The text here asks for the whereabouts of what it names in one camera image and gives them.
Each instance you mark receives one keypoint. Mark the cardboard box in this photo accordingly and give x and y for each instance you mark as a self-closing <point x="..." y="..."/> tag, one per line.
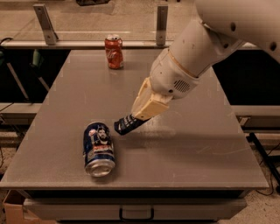
<point x="15" y="212"/>

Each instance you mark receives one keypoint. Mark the grey table drawer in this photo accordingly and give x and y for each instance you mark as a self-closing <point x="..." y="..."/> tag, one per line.
<point x="108" y="209"/>

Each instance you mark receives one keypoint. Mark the black stand leg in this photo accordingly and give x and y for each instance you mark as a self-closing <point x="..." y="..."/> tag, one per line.
<point x="272" y="162"/>

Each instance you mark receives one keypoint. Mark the metal bracket post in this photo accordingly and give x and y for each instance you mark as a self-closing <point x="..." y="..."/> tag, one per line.
<point x="50" y="36"/>
<point x="162" y="14"/>

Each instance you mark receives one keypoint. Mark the black drawer handle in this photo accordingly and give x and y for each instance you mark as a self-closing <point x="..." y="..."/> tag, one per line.
<point x="136" y="213"/>

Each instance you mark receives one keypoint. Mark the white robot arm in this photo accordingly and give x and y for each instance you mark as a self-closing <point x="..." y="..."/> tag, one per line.
<point x="220" y="27"/>

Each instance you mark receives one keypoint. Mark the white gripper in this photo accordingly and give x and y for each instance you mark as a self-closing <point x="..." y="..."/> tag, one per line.
<point x="171" y="75"/>

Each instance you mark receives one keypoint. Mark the crushed orange soda can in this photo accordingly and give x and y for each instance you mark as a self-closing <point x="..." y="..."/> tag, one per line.
<point x="113" y="49"/>

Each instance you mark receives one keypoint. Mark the middle metal bracket post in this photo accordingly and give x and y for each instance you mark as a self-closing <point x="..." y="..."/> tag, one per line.
<point x="162" y="14"/>

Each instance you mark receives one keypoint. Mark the left metal bracket post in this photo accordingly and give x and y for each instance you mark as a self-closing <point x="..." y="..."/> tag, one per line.
<point x="50" y="36"/>

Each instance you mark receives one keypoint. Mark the metal rail shelf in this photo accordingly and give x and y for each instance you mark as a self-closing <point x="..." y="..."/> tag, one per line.
<point x="78" y="45"/>

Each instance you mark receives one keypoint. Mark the blue pepsi can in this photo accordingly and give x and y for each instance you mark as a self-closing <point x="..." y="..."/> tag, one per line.
<point x="98" y="150"/>

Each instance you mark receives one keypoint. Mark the dark blue rxbar wrapper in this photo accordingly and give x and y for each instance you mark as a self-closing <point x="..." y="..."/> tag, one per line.
<point x="126" y="124"/>

